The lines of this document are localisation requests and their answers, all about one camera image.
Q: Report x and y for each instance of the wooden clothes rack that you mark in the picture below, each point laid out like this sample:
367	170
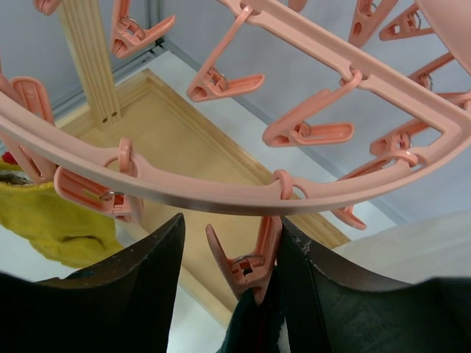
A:
174	135

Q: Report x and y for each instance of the yellow sock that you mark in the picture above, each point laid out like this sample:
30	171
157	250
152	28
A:
56	228

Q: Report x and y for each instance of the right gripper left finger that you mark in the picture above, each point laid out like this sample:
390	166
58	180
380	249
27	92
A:
124	303

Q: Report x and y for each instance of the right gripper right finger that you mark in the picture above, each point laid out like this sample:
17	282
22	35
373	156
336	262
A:
333	305

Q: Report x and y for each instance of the pink round clip hanger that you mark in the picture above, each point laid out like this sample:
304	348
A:
286	195

